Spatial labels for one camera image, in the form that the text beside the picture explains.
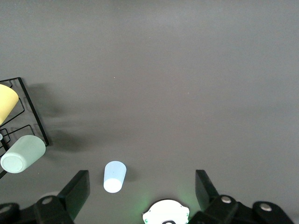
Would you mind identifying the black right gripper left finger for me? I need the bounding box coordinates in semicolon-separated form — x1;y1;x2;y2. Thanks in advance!
0;169;91;224

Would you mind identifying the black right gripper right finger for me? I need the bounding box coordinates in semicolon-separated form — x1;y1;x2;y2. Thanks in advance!
186;169;295;224

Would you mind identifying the pale green plastic cup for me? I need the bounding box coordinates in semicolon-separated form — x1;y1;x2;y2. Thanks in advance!
0;134;46;175

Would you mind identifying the black wire cup holder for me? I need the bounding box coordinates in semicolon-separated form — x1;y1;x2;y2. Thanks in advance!
0;77;50;180

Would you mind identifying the yellow plastic cup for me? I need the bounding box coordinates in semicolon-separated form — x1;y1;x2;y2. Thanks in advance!
0;84;19;126

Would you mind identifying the light blue plastic cup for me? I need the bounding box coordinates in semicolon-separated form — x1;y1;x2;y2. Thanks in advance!
103;161;127;193

